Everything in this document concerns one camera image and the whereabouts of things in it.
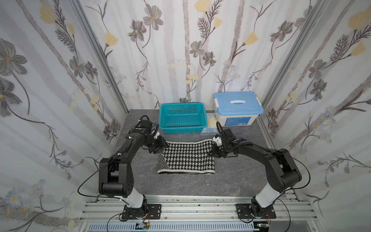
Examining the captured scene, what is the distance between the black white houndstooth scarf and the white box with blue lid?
0.78 ft

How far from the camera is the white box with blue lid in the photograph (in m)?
1.02

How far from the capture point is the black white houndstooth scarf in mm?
877
